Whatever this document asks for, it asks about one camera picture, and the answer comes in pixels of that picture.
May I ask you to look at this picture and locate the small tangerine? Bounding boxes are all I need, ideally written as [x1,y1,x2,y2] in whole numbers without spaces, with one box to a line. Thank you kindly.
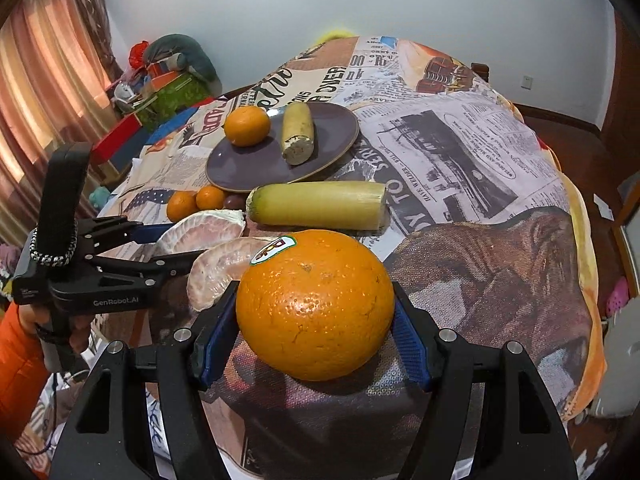
[195,185,227,210]
[166,191,198,223]

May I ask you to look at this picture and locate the large orange with sticker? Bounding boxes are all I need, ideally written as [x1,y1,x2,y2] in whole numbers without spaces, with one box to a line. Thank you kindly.
[235,230,395,382]

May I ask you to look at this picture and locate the long yellow sugarcane piece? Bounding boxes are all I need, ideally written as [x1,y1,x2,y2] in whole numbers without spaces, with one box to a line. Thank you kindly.
[246,181,386,231]

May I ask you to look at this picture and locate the dark red grape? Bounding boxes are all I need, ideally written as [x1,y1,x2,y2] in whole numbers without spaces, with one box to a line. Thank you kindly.
[224,194,246,210]

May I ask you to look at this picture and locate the person left hand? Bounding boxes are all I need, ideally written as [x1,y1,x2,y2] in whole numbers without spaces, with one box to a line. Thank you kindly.
[17,304,94,354]

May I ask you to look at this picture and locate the red flat box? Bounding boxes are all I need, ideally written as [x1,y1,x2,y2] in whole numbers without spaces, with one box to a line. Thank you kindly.
[91,114,142,165]

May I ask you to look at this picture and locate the orange jacket sleeve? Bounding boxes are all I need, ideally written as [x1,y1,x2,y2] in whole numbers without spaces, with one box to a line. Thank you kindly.
[0,304,49,443]

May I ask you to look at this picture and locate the dark purple round plate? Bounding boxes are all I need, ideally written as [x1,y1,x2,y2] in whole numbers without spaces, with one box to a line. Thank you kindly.
[205,102,359,193]

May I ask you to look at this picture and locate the pink slipper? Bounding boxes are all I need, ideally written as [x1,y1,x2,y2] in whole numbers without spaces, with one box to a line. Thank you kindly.
[605,278,629,318]

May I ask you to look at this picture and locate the medium orange on plate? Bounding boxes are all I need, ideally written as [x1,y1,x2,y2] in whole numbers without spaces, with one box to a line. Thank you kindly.
[224,106,271,148]

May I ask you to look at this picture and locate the orange striped curtain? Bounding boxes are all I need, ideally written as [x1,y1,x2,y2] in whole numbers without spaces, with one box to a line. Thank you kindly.
[1,0,117,246]

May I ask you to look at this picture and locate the grey plush toy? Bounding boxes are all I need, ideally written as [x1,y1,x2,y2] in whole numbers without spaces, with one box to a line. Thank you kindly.
[142,34,218,84]

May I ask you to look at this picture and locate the yellow round chair back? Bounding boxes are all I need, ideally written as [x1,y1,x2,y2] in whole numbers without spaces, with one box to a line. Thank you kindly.
[314,29,355,46]

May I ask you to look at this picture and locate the white wall socket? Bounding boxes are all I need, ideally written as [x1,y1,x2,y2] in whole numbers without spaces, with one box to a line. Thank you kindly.
[521,75,533,90]

